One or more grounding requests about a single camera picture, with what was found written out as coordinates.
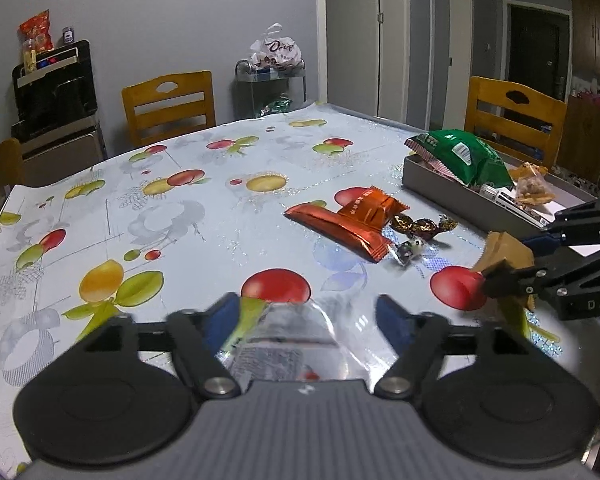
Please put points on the red snack bag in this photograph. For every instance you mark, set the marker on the red snack bag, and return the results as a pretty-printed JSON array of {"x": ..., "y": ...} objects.
[{"x": 36, "y": 30}]

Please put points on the dark brown stick packet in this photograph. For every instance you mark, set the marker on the dark brown stick packet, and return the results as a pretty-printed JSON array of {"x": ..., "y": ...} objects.
[{"x": 510, "y": 202}]

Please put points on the short orange snack packet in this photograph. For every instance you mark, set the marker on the short orange snack packet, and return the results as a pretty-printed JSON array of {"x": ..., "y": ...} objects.
[{"x": 370, "y": 207}]

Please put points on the small gold brown candy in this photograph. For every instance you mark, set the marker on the small gold brown candy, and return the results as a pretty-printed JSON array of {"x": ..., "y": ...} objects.
[{"x": 402, "y": 223}]

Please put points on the wooden chair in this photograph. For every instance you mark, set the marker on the wooden chair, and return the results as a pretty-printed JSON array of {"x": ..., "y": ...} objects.
[
  {"x": 0, "y": 165},
  {"x": 170, "y": 110},
  {"x": 515, "y": 115}
]

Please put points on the white door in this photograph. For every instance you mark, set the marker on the white door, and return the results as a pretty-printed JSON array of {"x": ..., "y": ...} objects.
[{"x": 352, "y": 35}]

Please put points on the dark brown twist-wrapped candy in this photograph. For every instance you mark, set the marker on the dark brown twist-wrapped candy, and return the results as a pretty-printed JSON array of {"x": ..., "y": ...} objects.
[{"x": 427, "y": 227}]

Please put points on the tan packet of nuts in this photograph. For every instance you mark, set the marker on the tan packet of nuts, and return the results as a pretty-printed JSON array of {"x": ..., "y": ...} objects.
[{"x": 530, "y": 187}]

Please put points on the black water dispenser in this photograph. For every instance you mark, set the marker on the black water dispenser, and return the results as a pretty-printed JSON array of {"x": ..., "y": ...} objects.
[{"x": 55, "y": 105}]

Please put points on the metal cart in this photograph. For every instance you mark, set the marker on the metal cart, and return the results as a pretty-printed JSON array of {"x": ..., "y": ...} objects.
[{"x": 270, "y": 85}]

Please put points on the small dark bottle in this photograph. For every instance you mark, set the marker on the small dark bottle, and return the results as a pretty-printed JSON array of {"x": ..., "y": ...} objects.
[{"x": 68, "y": 34}]

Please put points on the silver clear snack packet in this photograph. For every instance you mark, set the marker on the silver clear snack packet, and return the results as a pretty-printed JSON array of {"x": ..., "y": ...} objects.
[{"x": 290, "y": 345}]

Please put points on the green packet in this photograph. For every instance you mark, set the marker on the green packet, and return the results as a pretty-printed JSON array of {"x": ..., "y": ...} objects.
[{"x": 277, "y": 106}]

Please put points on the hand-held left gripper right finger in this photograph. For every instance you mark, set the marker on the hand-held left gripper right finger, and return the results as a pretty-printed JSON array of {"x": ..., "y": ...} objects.
[{"x": 395, "y": 320}]

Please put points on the grey cardboard box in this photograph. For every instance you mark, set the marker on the grey cardboard box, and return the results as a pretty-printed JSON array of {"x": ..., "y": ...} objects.
[{"x": 445, "y": 190}]

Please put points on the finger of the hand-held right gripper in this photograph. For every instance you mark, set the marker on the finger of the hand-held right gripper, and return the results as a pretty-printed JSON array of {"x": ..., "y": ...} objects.
[
  {"x": 580, "y": 222},
  {"x": 500, "y": 282}
]

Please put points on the fruit print tablecloth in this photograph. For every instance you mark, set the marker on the fruit print tablecloth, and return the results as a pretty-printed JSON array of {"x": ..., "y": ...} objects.
[{"x": 180, "y": 240}]

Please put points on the green snack bag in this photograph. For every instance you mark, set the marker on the green snack bag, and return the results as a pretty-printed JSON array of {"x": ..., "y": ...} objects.
[{"x": 460, "y": 155}]

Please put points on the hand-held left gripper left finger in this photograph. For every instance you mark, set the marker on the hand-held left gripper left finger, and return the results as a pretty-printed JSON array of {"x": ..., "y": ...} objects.
[{"x": 225, "y": 320}]

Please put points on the small brown paper packet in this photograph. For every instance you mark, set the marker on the small brown paper packet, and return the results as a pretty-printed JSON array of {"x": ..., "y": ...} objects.
[{"x": 505, "y": 252}]

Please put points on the small silver candy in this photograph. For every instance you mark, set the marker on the small silver candy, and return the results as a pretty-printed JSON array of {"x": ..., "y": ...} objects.
[{"x": 409, "y": 252}]

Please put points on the white plastic bag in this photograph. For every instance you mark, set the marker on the white plastic bag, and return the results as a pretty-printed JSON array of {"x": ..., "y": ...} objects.
[{"x": 275, "y": 50}]

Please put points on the long orange snack packet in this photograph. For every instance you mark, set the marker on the long orange snack packet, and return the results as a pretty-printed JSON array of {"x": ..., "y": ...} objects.
[{"x": 340, "y": 230}]

